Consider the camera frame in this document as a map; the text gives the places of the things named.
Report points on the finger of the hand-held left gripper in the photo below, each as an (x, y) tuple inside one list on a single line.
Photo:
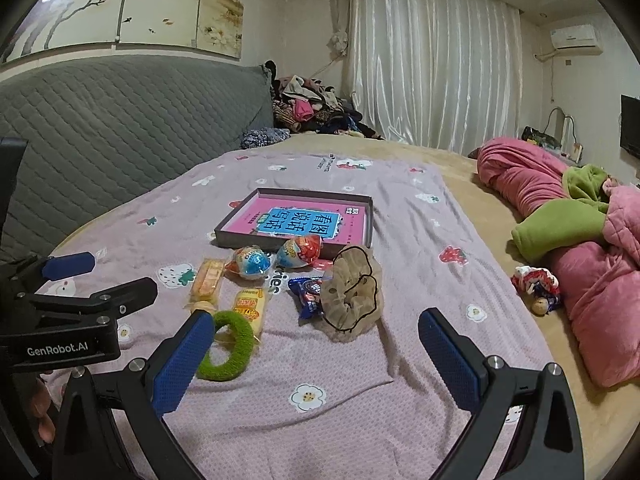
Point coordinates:
[(70, 265), (125, 295)]

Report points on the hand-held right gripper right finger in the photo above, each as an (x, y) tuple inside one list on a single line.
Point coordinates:
[(450, 360)]

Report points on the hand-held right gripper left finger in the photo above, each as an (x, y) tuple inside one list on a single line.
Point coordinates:
[(180, 360)]

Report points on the green fuzzy hair scrunchie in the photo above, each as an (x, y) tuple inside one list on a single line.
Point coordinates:
[(240, 345)]

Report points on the orange wafer snack packet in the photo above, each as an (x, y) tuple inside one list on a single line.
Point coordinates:
[(207, 280)]

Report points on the yellow snack packet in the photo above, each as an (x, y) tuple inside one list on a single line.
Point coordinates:
[(250, 310)]

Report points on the brown plush toy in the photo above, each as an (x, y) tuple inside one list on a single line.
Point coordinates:
[(350, 300)]

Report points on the grey shallow cardboard box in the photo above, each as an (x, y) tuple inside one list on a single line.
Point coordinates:
[(227, 238)]

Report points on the toy egg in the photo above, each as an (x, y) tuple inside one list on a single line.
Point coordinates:
[(300, 252), (250, 262)]

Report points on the blue cookie packet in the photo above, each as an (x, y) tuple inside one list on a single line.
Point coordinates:
[(307, 295)]

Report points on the person's left hand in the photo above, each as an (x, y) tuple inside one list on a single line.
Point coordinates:
[(44, 412)]

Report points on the purple printed blanket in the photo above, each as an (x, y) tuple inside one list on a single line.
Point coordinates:
[(350, 410)]

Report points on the small red white doll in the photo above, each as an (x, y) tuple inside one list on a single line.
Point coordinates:
[(535, 282)]

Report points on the pink book with blue label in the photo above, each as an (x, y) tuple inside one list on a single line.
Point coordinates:
[(250, 215)]

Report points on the grey quilted headboard cover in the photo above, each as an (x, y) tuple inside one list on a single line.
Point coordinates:
[(125, 125)]

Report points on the tan bed sheet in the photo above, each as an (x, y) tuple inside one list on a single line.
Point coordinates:
[(480, 200)]

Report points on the green fleece blanket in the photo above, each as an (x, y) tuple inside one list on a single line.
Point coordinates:
[(560, 225)]

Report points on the pink quilt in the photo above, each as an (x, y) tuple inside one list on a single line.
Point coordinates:
[(525, 175)]

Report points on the blue floral cloth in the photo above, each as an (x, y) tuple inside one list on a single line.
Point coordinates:
[(265, 137)]

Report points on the dark bag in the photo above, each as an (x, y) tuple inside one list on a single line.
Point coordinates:
[(537, 136)]

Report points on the pile of clothes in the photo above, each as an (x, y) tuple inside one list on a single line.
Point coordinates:
[(310, 105)]

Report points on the black television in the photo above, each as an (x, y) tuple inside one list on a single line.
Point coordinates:
[(631, 125)]

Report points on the white sheer curtain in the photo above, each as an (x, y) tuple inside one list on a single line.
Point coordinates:
[(430, 60)]

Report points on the white curtain tieback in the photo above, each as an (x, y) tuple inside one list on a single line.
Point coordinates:
[(340, 40)]

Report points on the white air conditioner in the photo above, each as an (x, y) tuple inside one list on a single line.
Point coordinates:
[(575, 39)]

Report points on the floral wall poster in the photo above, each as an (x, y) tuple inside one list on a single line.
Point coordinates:
[(150, 5)]

